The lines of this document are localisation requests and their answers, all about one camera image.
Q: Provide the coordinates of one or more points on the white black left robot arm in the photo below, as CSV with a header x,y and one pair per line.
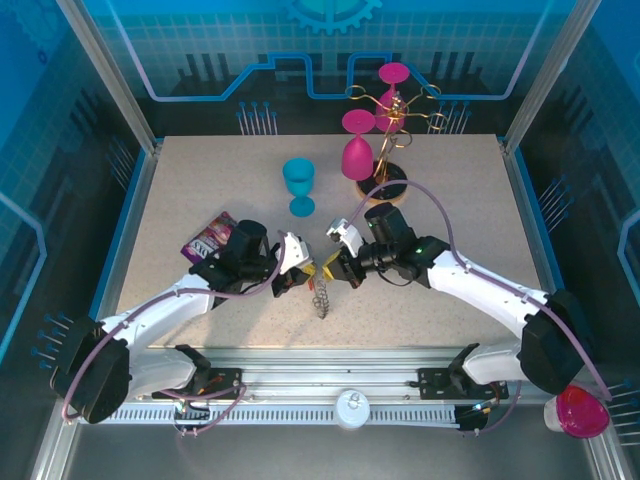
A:
x,y
150,315

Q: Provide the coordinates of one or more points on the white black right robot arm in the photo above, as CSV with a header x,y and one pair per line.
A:
x,y
490,290

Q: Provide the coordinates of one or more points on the purple snack packet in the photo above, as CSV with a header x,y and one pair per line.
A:
x,y
210,240

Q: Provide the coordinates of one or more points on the pink plastic goblet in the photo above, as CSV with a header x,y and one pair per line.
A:
x,y
394,73
357,157

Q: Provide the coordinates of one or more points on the blue plastic goblet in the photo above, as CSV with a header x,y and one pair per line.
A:
x,y
299,175

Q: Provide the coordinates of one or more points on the white round cap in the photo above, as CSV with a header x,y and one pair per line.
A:
x,y
352,407

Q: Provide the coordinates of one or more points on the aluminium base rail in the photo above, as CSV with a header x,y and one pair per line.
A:
x,y
325,370

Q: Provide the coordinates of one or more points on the aluminium side rail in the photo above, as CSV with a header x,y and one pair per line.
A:
x,y
540,240
127,240

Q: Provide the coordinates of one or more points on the aluminium frame post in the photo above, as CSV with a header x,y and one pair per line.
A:
x,y
110,75
545,75

